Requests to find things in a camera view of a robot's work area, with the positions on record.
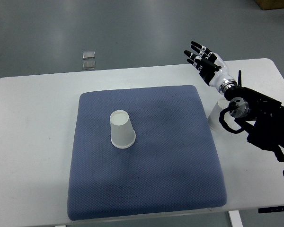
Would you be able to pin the metal floor plate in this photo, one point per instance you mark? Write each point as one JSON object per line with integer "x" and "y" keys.
{"x": 89, "y": 65}
{"x": 88, "y": 55}

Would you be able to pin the white table leg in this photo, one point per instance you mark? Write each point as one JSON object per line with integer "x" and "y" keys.
{"x": 235, "y": 218}

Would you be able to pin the lower metal floor plate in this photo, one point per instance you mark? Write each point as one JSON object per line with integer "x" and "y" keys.
{"x": 89, "y": 65}

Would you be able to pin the white paper cup on mat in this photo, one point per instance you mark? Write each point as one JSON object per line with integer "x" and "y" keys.
{"x": 122, "y": 132}

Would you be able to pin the white paper cup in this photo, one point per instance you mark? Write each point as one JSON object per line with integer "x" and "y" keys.
{"x": 122, "y": 132}
{"x": 213, "y": 118}

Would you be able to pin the upper metal floor plate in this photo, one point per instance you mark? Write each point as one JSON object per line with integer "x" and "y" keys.
{"x": 88, "y": 55}

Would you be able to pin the white robotic hand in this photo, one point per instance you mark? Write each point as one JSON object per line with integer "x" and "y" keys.
{"x": 213, "y": 70}

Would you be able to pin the brown cardboard box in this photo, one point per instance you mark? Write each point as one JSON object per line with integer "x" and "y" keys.
{"x": 270, "y": 4}

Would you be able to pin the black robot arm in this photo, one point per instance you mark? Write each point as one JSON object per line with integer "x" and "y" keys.
{"x": 260, "y": 116}

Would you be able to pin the black desk control panel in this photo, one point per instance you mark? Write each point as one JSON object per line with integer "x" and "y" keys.
{"x": 271, "y": 209}

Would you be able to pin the blue textured cushion mat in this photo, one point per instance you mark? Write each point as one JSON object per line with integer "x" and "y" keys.
{"x": 173, "y": 164}

